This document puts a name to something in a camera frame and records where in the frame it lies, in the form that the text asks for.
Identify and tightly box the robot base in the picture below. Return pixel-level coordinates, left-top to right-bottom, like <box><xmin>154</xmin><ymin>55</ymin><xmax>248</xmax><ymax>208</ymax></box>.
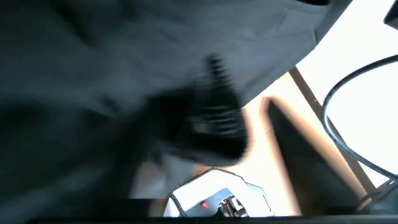
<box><xmin>162</xmin><ymin>167</ymin><xmax>275</xmax><ymax>218</ymax></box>

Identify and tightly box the black garment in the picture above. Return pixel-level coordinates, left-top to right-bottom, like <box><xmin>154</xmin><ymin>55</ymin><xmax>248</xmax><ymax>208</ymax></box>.
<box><xmin>0</xmin><ymin>0</ymin><xmax>354</xmax><ymax>218</ymax></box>

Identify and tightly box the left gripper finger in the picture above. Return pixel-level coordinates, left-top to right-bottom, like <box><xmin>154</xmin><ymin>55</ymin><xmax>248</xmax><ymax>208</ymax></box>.
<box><xmin>266</xmin><ymin>98</ymin><xmax>360</xmax><ymax>216</ymax></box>

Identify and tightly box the black cable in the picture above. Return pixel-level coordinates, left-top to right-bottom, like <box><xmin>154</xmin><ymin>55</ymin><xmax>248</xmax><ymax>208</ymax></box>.
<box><xmin>321</xmin><ymin>54</ymin><xmax>398</xmax><ymax>182</ymax></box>

